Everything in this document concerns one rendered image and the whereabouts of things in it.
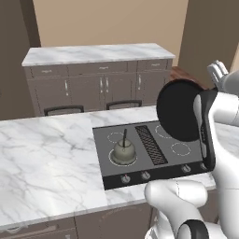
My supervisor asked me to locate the silver drawer handle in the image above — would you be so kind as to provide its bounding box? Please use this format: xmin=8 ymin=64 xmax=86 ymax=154
xmin=5 ymin=224 xmax=59 ymax=235

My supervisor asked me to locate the grey hob knob red mark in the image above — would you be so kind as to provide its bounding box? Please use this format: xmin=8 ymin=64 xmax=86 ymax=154
xmin=120 ymin=174 xmax=132 ymax=185

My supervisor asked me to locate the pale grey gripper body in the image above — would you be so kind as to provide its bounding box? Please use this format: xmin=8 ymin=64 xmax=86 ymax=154
xmin=207 ymin=60 xmax=231 ymax=91

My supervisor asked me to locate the grey cupboard run marble top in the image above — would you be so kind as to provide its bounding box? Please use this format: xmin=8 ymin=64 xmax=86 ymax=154
xmin=21 ymin=42 xmax=176 ymax=118

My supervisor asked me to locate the grey island drawer front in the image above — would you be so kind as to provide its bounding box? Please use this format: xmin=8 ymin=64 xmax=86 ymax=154
xmin=0 ymin=217 xmax=77 ymax=239

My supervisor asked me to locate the black chair back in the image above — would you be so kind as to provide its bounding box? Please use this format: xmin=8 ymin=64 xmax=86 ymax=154
xmin=105 ymin=99 xmax=144 ymax=111
xmin=43 ymin=105 xmax=85 ymax=117

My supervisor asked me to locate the grey-green kettle black handle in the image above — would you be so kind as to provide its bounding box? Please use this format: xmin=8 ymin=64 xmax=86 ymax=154
xmin=110 ymin=128 xmax=138 ymax=166

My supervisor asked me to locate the grey island cupboard door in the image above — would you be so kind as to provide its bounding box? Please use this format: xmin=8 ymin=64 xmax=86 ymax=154
xmin=74 ymin=202 xmax=153 ymax=239

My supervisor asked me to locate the black round pan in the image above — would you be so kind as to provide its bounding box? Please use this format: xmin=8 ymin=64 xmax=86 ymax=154
xmin=156 ymin=78 xmax=206 ymax=143

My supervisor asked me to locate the grey black hob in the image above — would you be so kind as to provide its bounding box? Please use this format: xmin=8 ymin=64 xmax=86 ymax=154
xmin=91 ymin=119 xmax=217 ymax=191

